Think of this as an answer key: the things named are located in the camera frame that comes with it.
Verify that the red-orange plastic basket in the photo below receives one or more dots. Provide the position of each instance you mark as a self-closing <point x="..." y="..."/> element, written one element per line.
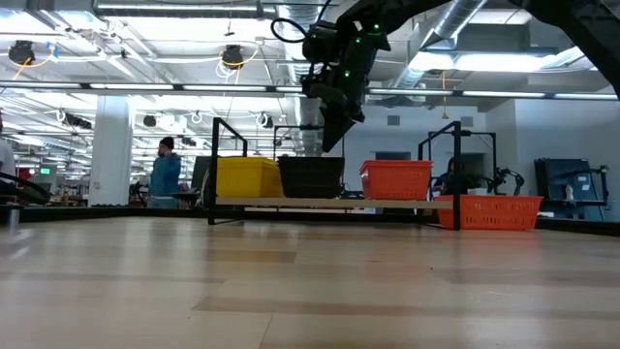
<point x="396" y="166"/>
<point x="489" y="213"/>
<point x="396" y="186"/>

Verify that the yellow plastic basket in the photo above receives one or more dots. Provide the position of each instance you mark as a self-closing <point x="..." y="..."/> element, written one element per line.
<point x="249" y="170"/>
<point x="249" y="186"/>
<point x="249" y="161"/>

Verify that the dark blue workstation panel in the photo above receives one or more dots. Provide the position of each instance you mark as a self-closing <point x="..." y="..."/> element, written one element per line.
<point x="567" y="179"/>

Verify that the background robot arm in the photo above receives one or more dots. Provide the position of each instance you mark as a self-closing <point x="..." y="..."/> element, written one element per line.
<point x="506" y="178"/>

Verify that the long ceiling light strip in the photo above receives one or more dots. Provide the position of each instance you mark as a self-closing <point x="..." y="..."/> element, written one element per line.
<point x="131" y="86"/>

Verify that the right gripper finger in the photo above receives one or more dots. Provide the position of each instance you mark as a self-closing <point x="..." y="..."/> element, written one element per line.
<point x="350" y="118"/>
<point x="330" y="126"/>

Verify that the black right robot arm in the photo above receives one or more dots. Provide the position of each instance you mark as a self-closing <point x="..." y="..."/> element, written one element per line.
<point x="581" y="29"/>

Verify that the silver round ventilation duct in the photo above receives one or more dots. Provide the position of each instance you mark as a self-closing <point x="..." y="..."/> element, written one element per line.
<point x="310" y="121"/>

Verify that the silver slanted ventilation duct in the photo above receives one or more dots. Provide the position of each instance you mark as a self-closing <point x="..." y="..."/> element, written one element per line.
<point x="460" y="17"/>

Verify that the white pillar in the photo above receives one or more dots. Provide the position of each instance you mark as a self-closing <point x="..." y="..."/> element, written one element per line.
<point x="111" y="150"/>

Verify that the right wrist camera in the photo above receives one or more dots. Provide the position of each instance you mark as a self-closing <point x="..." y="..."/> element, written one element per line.
<point x="319" y="46"/>

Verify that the person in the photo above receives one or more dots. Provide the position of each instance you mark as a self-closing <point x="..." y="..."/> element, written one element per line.
<point x="448" y="180"/>
<point x="164" y="174"/>
<point x="5" y="160"/>

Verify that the black curved bar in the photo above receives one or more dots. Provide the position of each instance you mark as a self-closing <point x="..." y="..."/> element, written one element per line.
<point x="29" y="191"/>

